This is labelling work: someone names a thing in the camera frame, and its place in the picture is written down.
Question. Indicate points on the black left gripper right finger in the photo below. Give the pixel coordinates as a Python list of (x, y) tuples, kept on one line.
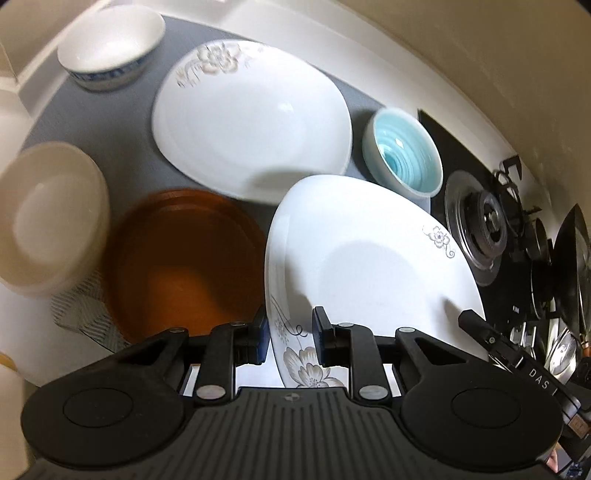
[(355, 348)]

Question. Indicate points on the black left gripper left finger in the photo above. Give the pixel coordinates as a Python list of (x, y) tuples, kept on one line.
[(222, 351)]

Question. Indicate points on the large white floral plate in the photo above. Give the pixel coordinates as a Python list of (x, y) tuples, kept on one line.
[(367, 256)]

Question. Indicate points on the brown round plate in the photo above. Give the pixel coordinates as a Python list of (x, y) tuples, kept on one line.
[(183, 258)]

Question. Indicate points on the black gas stove top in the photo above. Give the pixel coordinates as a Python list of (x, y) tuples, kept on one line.
[(518, 302)]

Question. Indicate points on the black wok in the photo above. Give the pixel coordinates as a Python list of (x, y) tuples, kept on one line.
[(571, 263)]

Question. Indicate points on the black pan support grate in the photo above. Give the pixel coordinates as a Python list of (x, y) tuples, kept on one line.
[(507, 192)]

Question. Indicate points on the black white patterned cloth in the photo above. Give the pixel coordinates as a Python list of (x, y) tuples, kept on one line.
[(82, 309)]

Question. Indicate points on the light blue ceramic bowl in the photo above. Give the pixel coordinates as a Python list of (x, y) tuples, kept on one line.
[(401, 155)]

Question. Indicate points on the cream white bowl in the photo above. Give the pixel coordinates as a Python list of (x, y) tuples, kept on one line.
[(55, 217)]

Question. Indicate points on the grey cloth mat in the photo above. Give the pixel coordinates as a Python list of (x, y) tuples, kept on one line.
[(114, 130)]

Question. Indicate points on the blue white patterned bowl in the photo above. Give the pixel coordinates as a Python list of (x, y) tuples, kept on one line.
[(111, 48)]

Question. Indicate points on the gas burner with silver ring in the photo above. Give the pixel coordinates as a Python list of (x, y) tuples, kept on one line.
[(475, 218)]

